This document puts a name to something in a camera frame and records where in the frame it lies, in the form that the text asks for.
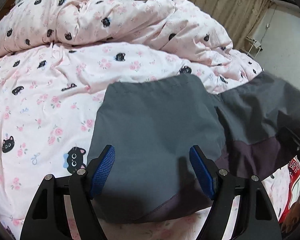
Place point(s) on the red white printed garment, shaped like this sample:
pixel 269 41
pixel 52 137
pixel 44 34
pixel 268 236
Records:
pixel 294 186

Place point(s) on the pink cat print duvet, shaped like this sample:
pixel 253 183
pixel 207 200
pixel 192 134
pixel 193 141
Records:
pixel 57 59

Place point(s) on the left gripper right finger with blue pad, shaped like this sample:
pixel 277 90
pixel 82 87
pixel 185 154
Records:
pixel 256 218

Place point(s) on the purple grey hooded jacket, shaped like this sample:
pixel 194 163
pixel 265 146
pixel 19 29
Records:
pixel 153 125

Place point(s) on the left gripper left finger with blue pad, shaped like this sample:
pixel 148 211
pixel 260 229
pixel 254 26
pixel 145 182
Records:
pixel 46 217

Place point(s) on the white wire shelf rack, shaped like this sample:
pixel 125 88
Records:
pixel 252 46

